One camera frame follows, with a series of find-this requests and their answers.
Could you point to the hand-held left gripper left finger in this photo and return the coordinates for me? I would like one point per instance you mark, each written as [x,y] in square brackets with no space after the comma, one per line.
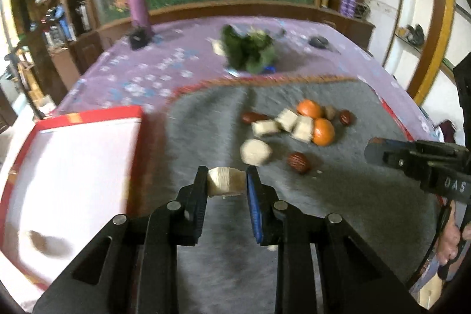
[203,189]

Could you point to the leafy green vegetable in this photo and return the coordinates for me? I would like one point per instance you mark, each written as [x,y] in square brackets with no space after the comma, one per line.
[250,49]

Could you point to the orange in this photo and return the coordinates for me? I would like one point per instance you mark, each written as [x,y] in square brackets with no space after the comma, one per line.
[323,133]
[310,108]

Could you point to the wooden low cabinet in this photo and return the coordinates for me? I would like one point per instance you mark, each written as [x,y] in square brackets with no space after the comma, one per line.
[353,29]

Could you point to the person's right hand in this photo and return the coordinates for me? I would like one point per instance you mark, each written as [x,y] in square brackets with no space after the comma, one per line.
[449,240]

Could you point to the small black pouch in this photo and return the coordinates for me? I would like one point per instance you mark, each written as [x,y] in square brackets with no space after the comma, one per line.
[139,39]

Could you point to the purple can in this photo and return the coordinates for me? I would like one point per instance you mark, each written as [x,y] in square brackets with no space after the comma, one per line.
[344,5]
[353,5]

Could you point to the yellow arched wall shelf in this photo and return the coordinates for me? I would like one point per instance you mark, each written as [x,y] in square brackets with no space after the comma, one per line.
[447,5]

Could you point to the purple floral tablecloth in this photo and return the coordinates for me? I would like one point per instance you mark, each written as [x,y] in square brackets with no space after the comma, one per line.
[165,67]

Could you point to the grey felt mat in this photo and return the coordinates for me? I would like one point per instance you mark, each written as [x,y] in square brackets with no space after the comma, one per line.
[349,196]

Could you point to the red date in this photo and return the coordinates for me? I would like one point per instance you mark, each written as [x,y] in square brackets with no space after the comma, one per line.
[298,162]
[346,117]
[250,117]

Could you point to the black car key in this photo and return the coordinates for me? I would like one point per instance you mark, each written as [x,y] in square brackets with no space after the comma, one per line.
[319,41]

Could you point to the red box with white inside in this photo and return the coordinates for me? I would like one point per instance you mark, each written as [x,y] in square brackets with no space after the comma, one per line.
[73,181]

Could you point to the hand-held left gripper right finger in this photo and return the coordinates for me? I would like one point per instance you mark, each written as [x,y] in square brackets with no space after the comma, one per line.
[254,203]

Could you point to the brown longan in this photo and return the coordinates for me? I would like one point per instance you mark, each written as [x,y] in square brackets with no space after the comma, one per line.
[38,241]
[329,112]

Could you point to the purple thermos bottle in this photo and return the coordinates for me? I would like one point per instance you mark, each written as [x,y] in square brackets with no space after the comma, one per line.
[137,5]

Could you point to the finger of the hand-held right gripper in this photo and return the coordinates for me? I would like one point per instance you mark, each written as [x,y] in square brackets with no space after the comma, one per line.
[379,152]

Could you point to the peeled banana piece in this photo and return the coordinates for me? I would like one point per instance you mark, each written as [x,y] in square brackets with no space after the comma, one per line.
[302,129]
[226,181]
[255,152]
[265,128]
[287,119]

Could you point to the pair of dark shoes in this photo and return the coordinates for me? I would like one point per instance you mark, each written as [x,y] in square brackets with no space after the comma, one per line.
[412,34]

